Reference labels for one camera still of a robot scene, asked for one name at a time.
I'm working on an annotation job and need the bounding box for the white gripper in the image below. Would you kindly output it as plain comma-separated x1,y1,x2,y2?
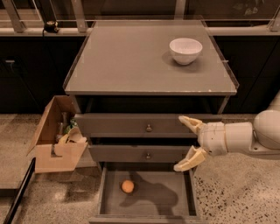
173,115,228,172

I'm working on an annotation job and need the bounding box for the orange fruit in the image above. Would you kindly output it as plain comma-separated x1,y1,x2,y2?
121,180,135,193

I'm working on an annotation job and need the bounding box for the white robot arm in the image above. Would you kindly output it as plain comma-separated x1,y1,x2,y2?
173,109,280,172

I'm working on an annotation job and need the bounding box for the grey open bottom drawer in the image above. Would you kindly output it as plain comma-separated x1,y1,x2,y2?
88,163,202,224

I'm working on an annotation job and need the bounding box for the grey drawer cabinet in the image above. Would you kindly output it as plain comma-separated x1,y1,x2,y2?
62,15,240,224

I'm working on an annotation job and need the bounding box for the grey middle drawer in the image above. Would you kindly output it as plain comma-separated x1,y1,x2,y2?
88,145,190,163

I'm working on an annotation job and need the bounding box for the grey top drawer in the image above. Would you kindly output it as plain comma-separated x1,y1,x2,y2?
73,113,223,138

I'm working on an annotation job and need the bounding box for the white ceramic bowl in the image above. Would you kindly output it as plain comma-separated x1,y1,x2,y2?
169,38,203,65

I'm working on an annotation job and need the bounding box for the bottles and paper in box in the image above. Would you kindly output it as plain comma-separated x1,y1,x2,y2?
56,112,87,144

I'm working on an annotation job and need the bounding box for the open cardboard box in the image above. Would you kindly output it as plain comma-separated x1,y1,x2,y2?
26,95,88,173

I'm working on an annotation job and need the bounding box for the black bar on floor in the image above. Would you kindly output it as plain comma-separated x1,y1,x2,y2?
3,157,36,224

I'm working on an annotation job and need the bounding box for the small black device on ledge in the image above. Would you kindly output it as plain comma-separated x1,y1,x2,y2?
44,21,59,33

